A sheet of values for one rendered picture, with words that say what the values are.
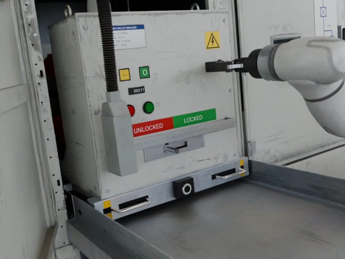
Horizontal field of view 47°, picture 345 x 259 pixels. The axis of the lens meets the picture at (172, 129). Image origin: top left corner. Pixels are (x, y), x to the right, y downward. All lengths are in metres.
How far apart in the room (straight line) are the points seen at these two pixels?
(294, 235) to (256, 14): 0.84
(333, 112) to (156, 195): 0.51
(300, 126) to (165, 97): 0.75
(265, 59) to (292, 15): 0.71
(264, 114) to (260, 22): 0.34
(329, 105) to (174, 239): 0.47
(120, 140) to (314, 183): 0.56
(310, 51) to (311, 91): 0.10
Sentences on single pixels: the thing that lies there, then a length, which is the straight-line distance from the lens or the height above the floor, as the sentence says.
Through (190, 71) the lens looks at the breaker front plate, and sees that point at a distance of 1.17.
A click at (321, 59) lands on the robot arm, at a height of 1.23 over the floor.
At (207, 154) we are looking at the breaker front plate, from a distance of 1.22.
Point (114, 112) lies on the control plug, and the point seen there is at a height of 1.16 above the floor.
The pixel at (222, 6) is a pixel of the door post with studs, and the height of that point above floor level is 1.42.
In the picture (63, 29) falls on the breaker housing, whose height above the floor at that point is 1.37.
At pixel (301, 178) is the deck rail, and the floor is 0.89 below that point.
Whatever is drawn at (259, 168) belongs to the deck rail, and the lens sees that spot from 1.31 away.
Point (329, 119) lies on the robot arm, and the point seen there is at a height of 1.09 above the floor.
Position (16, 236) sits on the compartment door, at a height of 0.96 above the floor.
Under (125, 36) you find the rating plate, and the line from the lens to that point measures 1.06.
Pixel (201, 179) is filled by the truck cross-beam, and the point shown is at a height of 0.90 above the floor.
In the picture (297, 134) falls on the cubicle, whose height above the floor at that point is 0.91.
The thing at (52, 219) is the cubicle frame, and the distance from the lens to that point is 1.17.
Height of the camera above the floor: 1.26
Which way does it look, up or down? 10 degrees down
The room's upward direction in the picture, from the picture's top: 6 degrees counter-clockwise
